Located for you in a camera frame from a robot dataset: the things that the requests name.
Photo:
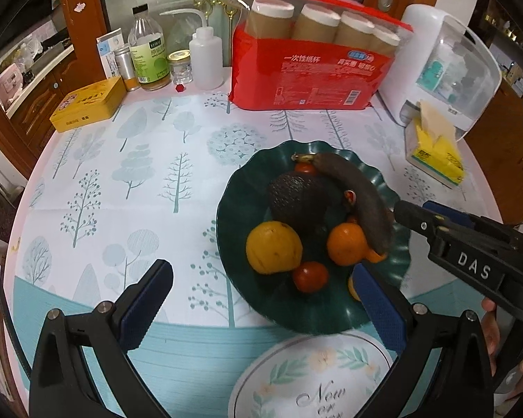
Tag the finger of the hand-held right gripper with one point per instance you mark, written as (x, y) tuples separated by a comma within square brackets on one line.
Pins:
[(451, 217), (418, 217)]

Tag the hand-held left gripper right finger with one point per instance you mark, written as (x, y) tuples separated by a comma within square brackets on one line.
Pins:
[(379, 309)]

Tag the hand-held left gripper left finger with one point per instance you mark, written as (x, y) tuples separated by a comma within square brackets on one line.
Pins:
[(146, 300)]

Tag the red round fruit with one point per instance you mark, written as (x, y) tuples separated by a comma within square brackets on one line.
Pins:
[(310, 278), (306, 169)]

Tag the dark avocado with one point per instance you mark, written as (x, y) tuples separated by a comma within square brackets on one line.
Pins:
[(294, 198)]

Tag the dark green wavy plate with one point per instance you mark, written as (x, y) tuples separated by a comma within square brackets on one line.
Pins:
[(237, 213)]

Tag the person's right hand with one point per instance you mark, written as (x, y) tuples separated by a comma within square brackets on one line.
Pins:
[(490, 328)]

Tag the small orange mandarin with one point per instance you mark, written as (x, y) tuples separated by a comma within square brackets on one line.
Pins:
[(354, 291), (377, 257)]

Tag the dark overripe banana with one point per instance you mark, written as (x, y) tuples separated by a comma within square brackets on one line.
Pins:
[(366, 200)]

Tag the yellow tissue box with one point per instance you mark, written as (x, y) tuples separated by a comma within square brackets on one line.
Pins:
[(436, 156)]

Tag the white floral plate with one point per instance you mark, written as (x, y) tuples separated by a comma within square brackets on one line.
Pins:
[(314, 357)]

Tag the yellow citrus fruit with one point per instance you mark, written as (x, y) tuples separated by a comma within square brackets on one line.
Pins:
[(272, 248)]

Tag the white sterilizer appliance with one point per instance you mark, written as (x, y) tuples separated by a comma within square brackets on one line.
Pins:
[(412, 52)]

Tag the red pack of paper cups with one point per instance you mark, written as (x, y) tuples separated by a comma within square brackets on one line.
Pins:
[(314, 78)]

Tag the yellow tin box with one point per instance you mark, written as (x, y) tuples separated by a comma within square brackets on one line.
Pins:
[(89, 104)]

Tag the silver metal can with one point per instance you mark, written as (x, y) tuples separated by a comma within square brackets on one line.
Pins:
[(124, 67)]

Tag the small jar with gold lid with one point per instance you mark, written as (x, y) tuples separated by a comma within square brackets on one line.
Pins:
[(179, 67)]

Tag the clear bottle with green label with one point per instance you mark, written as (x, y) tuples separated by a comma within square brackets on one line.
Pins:
[(150, 61)]

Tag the white squeeze bottle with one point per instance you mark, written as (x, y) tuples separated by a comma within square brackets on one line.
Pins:
[(205, 61)]

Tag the white and blue box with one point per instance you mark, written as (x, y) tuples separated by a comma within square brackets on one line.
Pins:
[(109, 54)]

